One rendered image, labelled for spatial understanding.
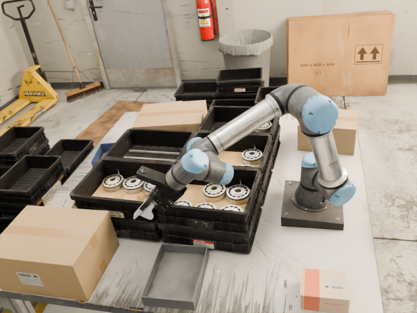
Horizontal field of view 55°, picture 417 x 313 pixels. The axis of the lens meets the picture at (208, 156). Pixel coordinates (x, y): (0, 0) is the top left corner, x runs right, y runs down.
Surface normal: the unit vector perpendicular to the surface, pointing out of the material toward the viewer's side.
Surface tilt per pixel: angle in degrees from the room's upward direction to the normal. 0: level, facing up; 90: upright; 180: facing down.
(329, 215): 4
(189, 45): 90
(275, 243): 0
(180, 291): 0
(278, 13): 90
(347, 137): 90
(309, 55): 78
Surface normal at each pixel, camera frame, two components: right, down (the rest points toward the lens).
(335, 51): -0.25, 0.37
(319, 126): 0.36, 0.40
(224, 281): -0.11, -0.84
